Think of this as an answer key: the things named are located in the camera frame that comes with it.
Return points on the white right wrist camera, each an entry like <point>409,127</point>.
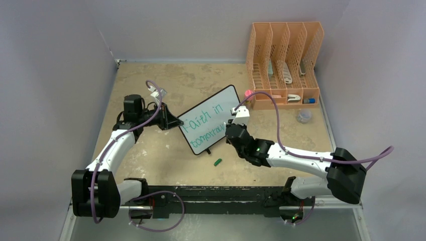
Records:
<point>240,115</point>

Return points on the pink cartoon bottle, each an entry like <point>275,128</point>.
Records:
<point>247,95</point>

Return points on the green marker cap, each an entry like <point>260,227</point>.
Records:
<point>217,162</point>

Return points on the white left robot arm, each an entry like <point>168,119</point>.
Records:
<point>95,192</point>

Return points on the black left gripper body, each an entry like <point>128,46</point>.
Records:
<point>155,120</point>

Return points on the peach plastic file organizer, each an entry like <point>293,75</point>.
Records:
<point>280,60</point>

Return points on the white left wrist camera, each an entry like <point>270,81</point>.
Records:
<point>157,92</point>

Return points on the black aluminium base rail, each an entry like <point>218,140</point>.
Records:
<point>165,200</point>

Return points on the clear small plastic jar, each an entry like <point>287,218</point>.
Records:
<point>304,116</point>

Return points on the blue capped item in organizer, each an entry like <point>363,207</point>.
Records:
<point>309,101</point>

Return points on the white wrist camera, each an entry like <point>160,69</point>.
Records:
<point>157,92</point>
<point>240,115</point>

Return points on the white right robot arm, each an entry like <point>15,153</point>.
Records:
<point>332,173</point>

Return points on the white long tool in organizer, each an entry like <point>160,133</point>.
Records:
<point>286,74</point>

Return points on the white stapler in organizer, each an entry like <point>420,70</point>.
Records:
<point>293,98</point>

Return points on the white whiteboard black frame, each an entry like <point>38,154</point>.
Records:
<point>204,124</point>

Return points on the grey tool in organizer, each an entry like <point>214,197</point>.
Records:
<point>301,70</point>

